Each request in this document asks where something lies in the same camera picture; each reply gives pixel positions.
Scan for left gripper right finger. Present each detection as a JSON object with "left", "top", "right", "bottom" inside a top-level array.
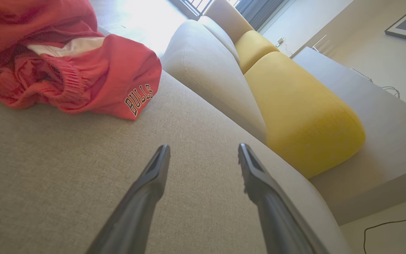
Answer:
[{"left": 238, "top": 143, "right": 331, "bottom": 254}]

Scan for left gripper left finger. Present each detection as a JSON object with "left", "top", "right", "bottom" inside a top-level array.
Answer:
[{"left": 85, "top": 144, "right": 171, "bottom": 254}]

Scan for red Bulls basketball shorts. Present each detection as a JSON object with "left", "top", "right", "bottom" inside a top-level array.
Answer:
[{"left": 0, "top": 0, "right": 162, "bottom": 121}]

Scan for large yellow sofa back cushion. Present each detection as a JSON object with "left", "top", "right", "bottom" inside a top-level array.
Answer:
[{"left": 244, "top": 52, "right": 366, "bottom": 179}]

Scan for pale grey sofa backrest ledge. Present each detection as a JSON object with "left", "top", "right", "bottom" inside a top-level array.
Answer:
[{"left": 292, "top": 47, "right": 406, "bottom": 226}]

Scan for rounded grey sofa seat cushion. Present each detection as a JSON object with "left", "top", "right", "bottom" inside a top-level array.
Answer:
[{"left": 161, "top": 19, "right": 267, "bottom": 142}]

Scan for white power strip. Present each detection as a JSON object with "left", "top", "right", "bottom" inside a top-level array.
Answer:
[{"left": 350, "top": 67, "right": 374, "bottom": 83}]

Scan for small yellow sofa back cushion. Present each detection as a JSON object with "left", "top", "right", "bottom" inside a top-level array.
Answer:
[{"left": 234, "top": 30, "right": 280, "bottom": 74}]

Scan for pale beige sofa back cushion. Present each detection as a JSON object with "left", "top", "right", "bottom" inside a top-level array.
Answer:
[
  {"left": 199, "top": 16, "right": 240, "bottom": 65},
  {"left": 203, "top": 0, "right": 254, "bottom": 43}
]

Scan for grey window curtain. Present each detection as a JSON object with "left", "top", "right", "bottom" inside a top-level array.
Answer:
[{"left": 235, "top": 0, "right": 285, "bottom": 31}]

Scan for dark window railing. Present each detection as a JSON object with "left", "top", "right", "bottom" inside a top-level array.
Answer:
[{"left": 181, "top": 0, "right": 214, "bottom": 17}]

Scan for thin black floor cable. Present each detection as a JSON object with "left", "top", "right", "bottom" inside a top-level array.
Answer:
[{"left": 363, "top": 213, "right": 406, "bottom": 254}]

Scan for thin white wall cable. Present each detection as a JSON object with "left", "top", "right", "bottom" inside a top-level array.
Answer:
[{"left": 381, "top": 86, "right": 400, "bottom": 99}]

